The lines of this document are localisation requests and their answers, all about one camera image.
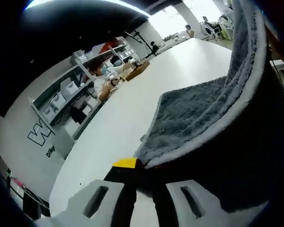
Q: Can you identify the grey towel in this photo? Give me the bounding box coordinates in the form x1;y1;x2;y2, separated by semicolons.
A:
139;0;284;213

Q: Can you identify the black bag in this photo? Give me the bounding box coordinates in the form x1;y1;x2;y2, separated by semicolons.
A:
69;105;88;124

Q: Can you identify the white storage box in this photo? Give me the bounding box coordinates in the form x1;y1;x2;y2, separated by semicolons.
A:
42;105;55;118
60;79;80;99
49;92;67;110

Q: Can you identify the grey metal shelving unit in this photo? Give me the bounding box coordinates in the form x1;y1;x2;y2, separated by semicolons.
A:
31;43;136;127

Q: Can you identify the wooden tray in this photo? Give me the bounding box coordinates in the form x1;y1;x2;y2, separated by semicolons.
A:
124;60;151;82

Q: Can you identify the black tripod stand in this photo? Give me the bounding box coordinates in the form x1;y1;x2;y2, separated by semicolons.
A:
124;30;155;58

